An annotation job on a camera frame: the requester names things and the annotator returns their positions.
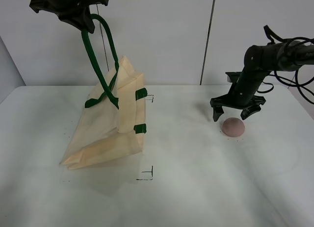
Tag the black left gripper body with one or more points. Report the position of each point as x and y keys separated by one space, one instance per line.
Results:
x=63 y=7

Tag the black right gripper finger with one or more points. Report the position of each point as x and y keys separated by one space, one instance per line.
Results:
x=217 y=112
x=249 y=110

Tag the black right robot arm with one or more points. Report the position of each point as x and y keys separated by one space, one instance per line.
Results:
x=259 y=62

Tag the pink peach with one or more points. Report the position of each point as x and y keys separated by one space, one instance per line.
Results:
x=233 y=127

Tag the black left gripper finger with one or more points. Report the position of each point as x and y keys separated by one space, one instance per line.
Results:
x=79 y=18

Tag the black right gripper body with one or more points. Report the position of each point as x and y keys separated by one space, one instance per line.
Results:
x=241 y=94

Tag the cream linen bag green handles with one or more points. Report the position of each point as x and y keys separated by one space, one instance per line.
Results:
x=113 y=122

